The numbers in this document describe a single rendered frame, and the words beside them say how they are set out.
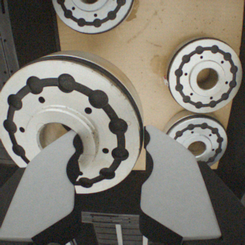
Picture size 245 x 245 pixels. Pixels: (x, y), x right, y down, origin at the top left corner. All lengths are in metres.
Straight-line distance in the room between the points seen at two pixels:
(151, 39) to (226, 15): 0.11
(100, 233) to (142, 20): 0.50
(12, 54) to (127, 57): 0.15
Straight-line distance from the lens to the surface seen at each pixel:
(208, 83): 0.29
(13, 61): 0.22
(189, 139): 0.30
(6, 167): 0.47
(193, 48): 0.26
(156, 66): 0.29
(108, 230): 0.55
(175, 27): 0.28
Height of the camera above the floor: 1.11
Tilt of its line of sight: 62 degrees down
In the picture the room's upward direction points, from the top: 169 degrees counter-clockwise
